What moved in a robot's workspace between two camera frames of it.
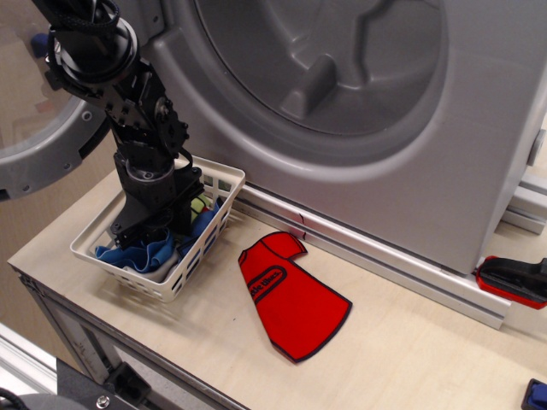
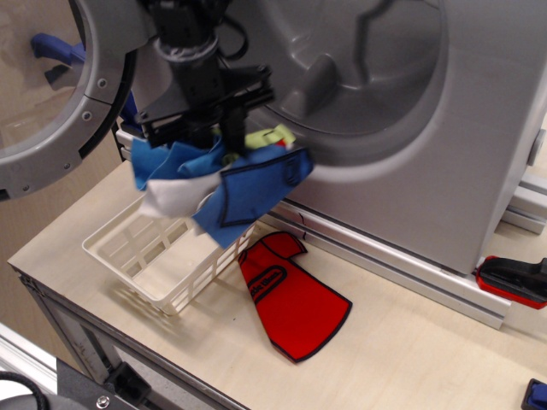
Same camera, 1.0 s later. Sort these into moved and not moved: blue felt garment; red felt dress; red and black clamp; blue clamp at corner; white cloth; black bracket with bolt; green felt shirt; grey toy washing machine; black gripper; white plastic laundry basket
Moved: black gripper; blue felt garment; white plastic laundry basket; green felt shirt; white cloth
Not moved: grey toy washing machine; black bracket with bolt; red and black clamp; blue clamp at corner; red felt dress
